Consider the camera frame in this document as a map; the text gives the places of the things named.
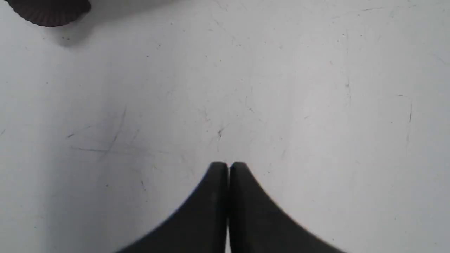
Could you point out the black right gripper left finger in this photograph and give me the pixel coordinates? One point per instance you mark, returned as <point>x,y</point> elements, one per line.
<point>199,225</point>

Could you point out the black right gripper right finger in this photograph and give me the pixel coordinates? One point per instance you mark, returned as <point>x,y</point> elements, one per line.
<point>258,225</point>

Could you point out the painted paper folding fan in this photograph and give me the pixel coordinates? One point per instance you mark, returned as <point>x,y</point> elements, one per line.
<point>50,13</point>

